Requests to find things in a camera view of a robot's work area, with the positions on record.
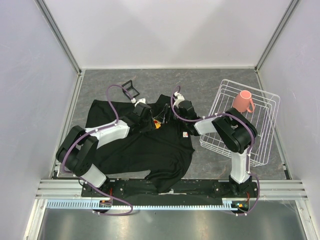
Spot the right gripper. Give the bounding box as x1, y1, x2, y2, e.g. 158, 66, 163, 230
154, 104, 187, 126

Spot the black polo shirt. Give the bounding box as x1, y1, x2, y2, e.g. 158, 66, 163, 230
75, 95, 195, 194

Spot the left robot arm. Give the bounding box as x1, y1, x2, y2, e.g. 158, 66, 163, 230
55, 99, 156, 197

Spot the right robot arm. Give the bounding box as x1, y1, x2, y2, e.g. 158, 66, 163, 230
155, 100, 258, 197

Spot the black phone stand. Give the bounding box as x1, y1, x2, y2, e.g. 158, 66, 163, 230
121, 79, 140, 100

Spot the pink mug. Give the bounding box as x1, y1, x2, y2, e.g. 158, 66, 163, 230
232, 90, 255, 113

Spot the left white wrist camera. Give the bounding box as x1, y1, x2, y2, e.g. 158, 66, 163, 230
130, 98, 147, 106

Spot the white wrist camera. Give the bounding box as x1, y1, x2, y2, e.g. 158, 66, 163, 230
130, 98, 147, 106
172, 91, 185, 107

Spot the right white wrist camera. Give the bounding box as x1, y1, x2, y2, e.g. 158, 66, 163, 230
172, 91, 185, 107

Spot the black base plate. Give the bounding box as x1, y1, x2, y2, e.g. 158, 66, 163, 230
81, 177, 261, 207

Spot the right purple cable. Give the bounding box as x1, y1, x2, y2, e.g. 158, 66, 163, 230
170, 85, 261, 217

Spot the white wire basket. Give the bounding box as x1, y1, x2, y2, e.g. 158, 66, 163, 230
208, 79, 280, 167

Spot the slotted cable duct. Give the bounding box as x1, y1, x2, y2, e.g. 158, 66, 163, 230
46, 199, 237, 211

